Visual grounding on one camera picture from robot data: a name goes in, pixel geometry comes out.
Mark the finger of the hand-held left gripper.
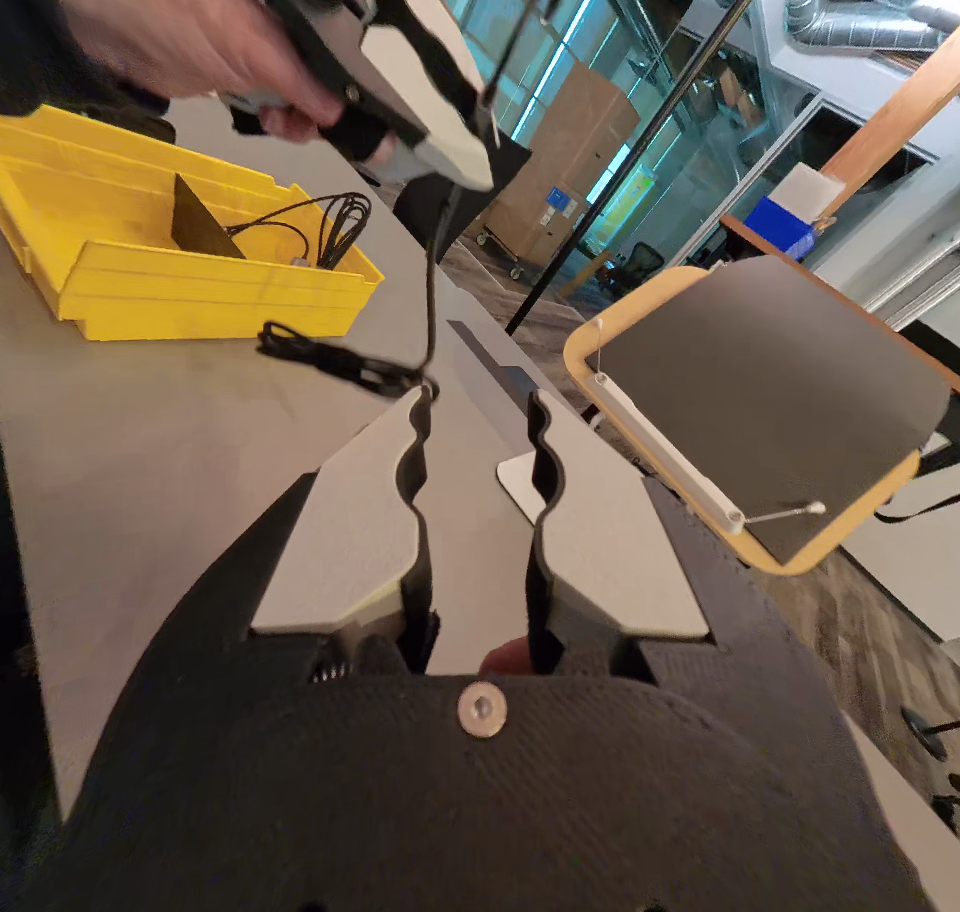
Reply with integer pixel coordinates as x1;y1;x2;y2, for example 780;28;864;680
308;5;496;190
375;0;489;103

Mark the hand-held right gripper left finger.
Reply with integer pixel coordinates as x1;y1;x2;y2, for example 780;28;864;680
251;392;436;636

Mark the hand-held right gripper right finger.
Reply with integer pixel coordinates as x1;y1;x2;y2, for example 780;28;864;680
525;392;709;646

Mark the black usb-c cable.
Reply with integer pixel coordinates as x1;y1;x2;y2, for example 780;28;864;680
255;80;504;403

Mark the yellow plastic bin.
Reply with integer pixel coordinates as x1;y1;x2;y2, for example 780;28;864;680
0;103;385;343

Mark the person's left forearm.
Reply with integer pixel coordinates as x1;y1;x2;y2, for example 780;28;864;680
0;0;84;118

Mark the person's left hand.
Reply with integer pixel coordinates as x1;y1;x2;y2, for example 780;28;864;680
53;0;394;148

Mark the white stand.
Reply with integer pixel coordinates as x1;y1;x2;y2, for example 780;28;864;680
495;320;829;535

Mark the stack of cardboard boxes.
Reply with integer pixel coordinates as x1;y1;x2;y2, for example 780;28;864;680
480;61;640;271

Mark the black tripod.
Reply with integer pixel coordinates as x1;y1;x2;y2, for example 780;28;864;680
507;0;841;337

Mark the dark board with wooden rim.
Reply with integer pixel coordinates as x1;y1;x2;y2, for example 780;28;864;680
563;257;960;576

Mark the blue box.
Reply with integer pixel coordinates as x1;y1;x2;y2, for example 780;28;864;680
746;193;820;261

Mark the wooden beam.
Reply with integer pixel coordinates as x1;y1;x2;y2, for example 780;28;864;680
720;28;960;261

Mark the bundle of black cables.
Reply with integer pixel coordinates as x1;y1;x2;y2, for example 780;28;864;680
225;193;373;271

